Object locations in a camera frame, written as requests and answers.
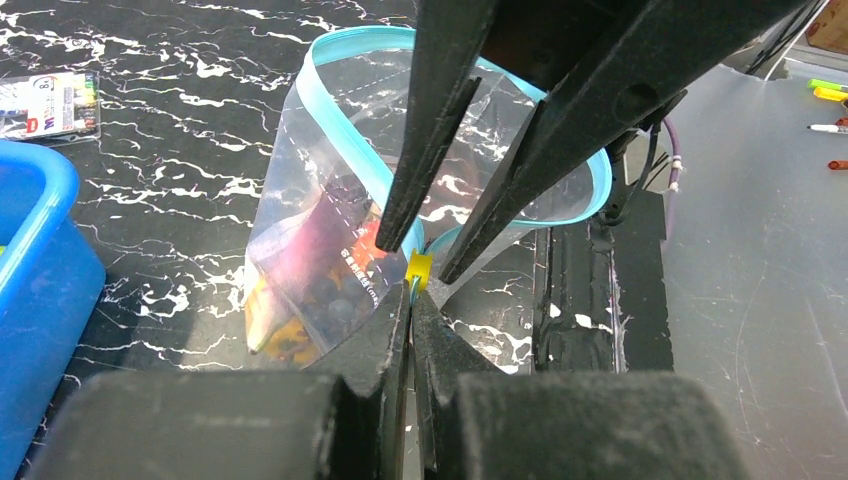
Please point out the blue plastic bin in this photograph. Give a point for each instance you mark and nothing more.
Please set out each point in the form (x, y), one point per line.
(51, 279)

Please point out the pack of coloured markers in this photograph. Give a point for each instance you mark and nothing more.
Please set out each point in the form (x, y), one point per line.
(62, 107)

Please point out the black grape bunch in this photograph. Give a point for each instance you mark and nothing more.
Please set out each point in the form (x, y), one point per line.
(336, 305)

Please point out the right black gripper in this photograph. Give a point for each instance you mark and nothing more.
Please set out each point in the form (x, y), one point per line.
(607, 65)

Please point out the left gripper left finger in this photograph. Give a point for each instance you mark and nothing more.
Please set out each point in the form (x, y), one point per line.
(341, 418)

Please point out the yellow bell pepper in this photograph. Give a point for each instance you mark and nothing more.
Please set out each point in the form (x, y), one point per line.
(264, 314)

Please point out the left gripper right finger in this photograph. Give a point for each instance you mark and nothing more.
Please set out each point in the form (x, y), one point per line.
(477, 422)

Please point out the dark red plum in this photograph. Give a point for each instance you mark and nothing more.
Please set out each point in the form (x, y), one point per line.
(294, 251)

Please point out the clear zip top bag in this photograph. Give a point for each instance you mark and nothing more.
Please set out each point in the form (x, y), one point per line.
(341, 132)

